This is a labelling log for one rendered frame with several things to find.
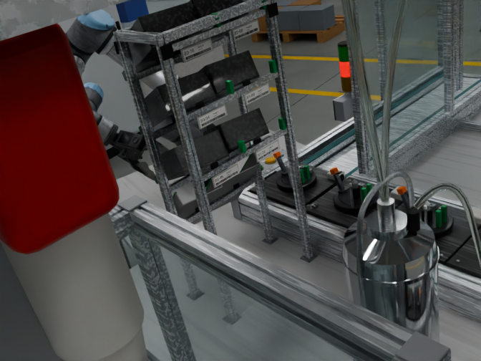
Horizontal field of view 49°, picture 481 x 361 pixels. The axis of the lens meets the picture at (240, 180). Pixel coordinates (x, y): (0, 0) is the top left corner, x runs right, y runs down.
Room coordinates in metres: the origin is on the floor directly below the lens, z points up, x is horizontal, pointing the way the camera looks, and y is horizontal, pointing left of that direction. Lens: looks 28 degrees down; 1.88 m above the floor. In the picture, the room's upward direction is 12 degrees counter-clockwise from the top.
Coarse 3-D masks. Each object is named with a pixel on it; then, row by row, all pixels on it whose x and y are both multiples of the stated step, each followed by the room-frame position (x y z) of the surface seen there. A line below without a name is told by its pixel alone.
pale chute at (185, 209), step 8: (176, 192) 1.28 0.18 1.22; (208, 192) 1.40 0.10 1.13; (216, 192) 1.31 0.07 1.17; (176, 200) 1.28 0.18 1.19; (208, 200) 1.33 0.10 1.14; (176, 208) 1.30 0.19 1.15; (184, 208) 1.28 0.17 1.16; (192, 208) 1.32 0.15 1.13; (184, 216) 1.33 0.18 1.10; (200, 216) 1.43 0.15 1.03
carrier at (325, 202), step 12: (348, 180) 1.56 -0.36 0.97; (360, 180) 1.55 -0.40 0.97; (336, 192) 1.51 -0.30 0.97; (348, 192) 1.46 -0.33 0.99; (360, 192) 1.44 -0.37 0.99; (396, 192) 1.40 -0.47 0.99; (312, 204) 1.46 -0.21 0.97; (324, 204) 1.45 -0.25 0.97; (336, 204) 1.40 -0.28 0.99; (348, 204) 1.39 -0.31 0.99; (360, 204) 1.37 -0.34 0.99; (372, 204) 1.36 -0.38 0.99; (396, 204) 1.36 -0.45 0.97; (324, 216) 1.38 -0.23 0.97; (336, 216) 1.37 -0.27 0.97; (348, 216) 1.35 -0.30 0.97
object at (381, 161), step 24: (408, 0) 0.65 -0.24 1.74; (360, 48) 0.58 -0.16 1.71; (360, 72) 0.59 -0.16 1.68; (360, 96) 0.60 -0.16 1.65; (384, 96) 0.65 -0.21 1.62; (384, 120) 0.64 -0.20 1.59; (384, 144) 0.64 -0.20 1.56; (384, 168) 0.63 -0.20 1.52; (384, 192) 0.62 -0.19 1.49; (432, 192) 0.62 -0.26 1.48; (456, 192) 0.62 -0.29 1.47; (480, 264) 0.61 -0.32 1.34
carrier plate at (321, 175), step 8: (312, 168) 1.70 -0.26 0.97; (320, 168) 1.69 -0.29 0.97; (272, 176) 1.71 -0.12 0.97; (320, 176) 1.63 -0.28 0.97; (264, 184) 1.66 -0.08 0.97; (272, 184) 1.65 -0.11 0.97; (320, 184) 1.58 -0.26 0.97; (328, 184) 1.57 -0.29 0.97; (336, 184) 1.57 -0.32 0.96; (272, 192) 1.60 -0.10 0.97; (280, 192) 1.59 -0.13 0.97; (304, 192) 1.55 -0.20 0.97; (312, 192) 1.54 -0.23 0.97; (320, 192) 1.53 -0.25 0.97; (272, 200) 1.56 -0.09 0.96; (280, 200) 1.53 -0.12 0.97; (288, 200) 1.52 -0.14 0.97; (312, 200) 1.50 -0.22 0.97
